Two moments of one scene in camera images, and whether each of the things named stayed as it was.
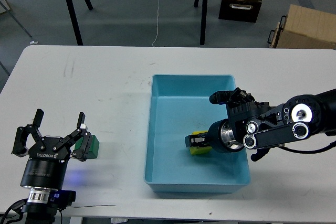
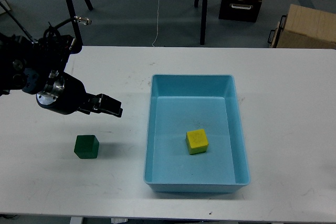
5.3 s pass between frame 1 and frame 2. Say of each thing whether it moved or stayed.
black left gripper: moved
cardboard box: stayed
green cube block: stayed
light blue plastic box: stayed
